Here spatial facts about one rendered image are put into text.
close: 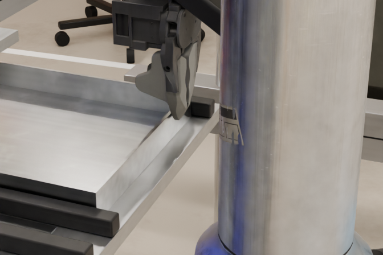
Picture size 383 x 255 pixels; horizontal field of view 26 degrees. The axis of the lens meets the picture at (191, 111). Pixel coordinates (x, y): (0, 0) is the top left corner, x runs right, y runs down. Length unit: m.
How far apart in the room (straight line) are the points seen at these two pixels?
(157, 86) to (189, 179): 1.70
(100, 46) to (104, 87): 2.64
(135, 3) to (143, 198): 0.21
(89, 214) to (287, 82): 0.42
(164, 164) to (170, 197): 1.61
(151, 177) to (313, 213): 0.46
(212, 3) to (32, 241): 0.31
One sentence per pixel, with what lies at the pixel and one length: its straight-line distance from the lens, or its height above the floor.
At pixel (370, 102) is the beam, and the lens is 1.91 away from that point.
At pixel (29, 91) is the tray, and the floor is 0.88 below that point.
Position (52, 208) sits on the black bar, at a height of 0.90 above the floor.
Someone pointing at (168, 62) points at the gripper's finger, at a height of 1.00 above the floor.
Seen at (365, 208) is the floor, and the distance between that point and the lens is 2.56.
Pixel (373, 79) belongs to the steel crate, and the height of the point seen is 0.14.
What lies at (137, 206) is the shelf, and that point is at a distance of 0.87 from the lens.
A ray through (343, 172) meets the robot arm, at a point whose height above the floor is 1.11.
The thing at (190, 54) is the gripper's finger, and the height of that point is 0.99.
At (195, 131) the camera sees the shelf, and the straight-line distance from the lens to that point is 1.02.
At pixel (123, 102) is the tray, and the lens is 1.08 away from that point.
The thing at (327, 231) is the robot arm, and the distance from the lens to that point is 0.49.
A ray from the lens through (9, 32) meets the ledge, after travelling 1.37.
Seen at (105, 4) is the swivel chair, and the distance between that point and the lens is 3.93.
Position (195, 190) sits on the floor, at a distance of 2.59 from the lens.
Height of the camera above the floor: 1.34
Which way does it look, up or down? 26 degrees down
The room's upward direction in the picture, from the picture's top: straight up
